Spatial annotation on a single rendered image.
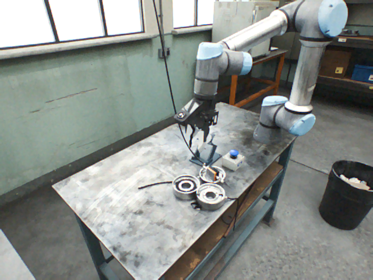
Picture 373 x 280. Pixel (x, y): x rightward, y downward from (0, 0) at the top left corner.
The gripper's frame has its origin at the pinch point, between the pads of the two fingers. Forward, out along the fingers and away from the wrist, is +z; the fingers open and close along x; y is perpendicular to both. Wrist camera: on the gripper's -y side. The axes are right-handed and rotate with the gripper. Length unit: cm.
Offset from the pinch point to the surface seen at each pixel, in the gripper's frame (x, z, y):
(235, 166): -7.9, 12.6, 20.3
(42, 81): 156, 9, 1
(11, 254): 32, 38, -56
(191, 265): -13.0, 44.5, -9.1
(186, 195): -4.3, 16.2, -6.3
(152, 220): -1.7, 20.9, -20.4
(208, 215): -14.5, 18.9, -5.9
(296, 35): 102, -44, 373
